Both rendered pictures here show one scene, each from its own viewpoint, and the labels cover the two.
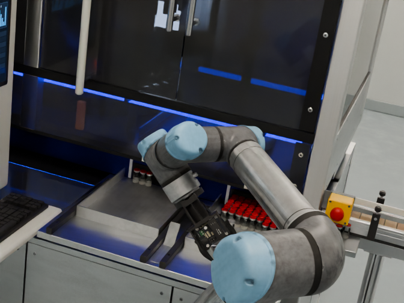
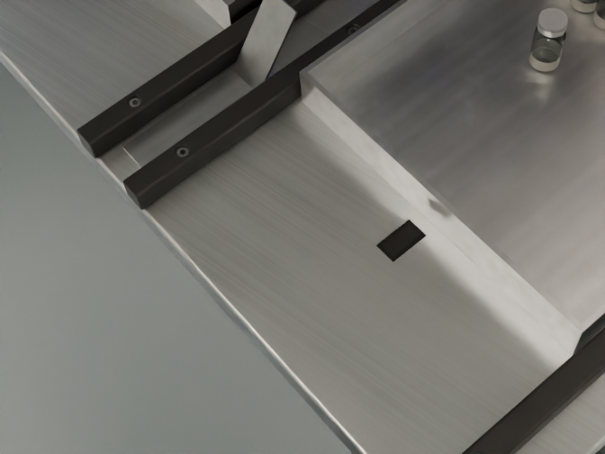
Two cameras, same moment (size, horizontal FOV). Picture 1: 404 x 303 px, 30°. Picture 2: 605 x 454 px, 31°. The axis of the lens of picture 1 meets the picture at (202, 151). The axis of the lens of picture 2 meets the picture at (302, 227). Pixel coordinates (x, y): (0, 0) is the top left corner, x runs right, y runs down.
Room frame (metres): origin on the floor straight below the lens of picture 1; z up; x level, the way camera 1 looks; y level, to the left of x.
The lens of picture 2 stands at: (1.53, -0.28, 1.51)
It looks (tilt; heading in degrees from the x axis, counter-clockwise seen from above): 61 degrees down; 40
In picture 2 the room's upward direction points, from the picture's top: 6 degrees counter-clockwise
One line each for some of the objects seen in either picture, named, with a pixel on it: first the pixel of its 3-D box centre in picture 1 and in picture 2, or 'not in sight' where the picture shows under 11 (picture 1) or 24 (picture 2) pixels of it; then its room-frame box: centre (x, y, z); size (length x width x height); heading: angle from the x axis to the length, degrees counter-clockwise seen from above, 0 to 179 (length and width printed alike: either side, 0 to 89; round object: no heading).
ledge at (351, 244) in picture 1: (338, 240); not in sight; (2.10, -0.46, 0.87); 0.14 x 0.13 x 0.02; 165
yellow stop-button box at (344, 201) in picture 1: (339, 208); not in sight; (2.06, -0.43, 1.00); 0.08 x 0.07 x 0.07; 165
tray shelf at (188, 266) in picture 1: (181, 232); (369, 5); (1.99, 0.02, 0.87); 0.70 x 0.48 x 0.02; 75
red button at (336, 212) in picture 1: (336, 213); not in sight; (2.02, -0.42, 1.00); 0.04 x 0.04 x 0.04; 75
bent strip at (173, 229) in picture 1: (165, 241); (209, 80); (1.85, 0.06, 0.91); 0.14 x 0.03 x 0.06; 165
